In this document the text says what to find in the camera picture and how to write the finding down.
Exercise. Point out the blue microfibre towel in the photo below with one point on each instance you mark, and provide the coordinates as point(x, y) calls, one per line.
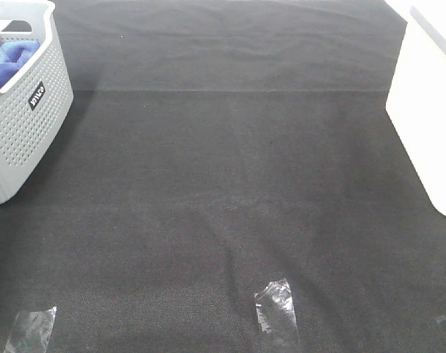
point(13, 56)

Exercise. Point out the black felt table mat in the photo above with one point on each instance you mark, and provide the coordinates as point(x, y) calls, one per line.
point(213, 147)

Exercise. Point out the clear tape strip middle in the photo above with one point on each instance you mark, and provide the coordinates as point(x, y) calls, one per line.
point(275, 310)

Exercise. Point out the grey perforated laundry basket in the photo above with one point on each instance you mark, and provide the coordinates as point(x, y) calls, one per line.
point(35, 102)

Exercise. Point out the white plastic storage bin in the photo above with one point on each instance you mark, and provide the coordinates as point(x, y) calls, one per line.
point(416, 102)

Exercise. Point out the clear tape strip left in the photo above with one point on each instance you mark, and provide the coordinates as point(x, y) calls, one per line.
point(31, 332)

